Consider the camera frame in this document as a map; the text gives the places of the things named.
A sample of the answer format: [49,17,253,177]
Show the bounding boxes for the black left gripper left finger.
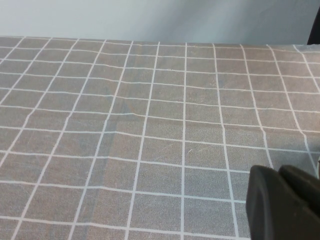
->
[245,164,318,240]

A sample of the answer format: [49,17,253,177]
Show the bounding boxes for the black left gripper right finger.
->
[279,164,320,240]

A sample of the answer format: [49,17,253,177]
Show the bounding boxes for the grey white-checked tablecloth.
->
[0,36,320,240]

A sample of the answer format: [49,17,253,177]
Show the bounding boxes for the black trousers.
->
[306,13,320,46]

